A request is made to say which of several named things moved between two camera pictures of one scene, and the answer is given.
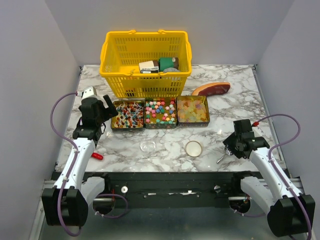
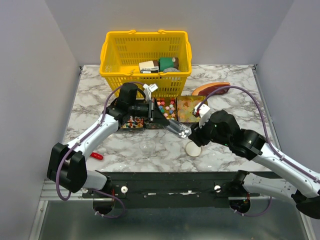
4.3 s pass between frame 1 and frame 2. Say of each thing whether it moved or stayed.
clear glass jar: stayed
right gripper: moved
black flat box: stayed
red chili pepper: stayed
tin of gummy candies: stayed
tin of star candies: stayed
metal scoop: moved
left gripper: moved
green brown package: stayed
